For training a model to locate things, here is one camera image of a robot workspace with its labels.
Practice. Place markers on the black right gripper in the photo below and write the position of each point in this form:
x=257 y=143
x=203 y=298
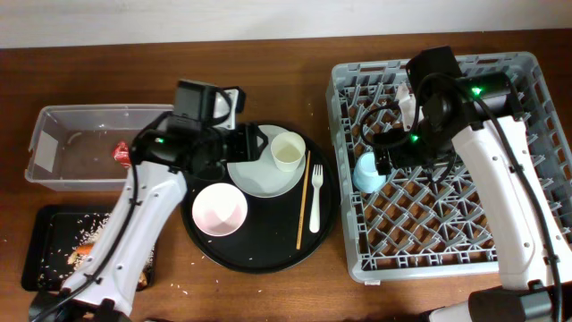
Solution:
x=400 y=155

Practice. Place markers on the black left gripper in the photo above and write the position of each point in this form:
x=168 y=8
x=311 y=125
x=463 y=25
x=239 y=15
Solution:
x=243 y=145

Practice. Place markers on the red snack wrapper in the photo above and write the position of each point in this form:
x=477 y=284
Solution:
x=121 y=154

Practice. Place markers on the light blue cup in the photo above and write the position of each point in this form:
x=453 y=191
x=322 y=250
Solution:
x=365 y=176

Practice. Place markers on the pink bowl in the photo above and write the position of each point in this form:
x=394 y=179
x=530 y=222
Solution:
x=219 y=209

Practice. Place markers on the grey round plate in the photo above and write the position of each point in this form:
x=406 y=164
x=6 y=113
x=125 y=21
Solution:
x=262 y=178

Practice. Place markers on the cream white cup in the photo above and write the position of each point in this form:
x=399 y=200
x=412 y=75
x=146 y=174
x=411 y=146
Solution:
x=287 y=150

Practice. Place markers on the white plastic fork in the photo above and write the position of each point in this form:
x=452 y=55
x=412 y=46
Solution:
x=317 y=182

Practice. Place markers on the wooden chopstick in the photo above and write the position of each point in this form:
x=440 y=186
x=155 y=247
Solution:
x=303 y=201

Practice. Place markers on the orange carrot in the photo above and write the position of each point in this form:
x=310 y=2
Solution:
x=84 y=250

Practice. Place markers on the rice and peanut shells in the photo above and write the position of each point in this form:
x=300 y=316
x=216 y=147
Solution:
x=66 y=232

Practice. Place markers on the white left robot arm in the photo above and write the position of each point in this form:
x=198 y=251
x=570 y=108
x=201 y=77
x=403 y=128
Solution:
x=106 y=282

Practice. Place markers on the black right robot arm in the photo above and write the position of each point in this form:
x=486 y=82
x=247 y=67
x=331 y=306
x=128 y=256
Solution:
x=479 y=121

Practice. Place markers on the grey dishwasher rack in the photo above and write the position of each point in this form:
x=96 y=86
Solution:
x=451 y=165

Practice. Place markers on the clear plastic waste bin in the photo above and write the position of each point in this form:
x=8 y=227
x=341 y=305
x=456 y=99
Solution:
x=72 y=147

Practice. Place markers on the round black serving tray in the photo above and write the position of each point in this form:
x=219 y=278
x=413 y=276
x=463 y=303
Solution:
x=266 y=242

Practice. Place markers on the black rectangular tray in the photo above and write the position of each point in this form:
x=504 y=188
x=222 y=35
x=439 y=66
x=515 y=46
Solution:
x=38 y=239

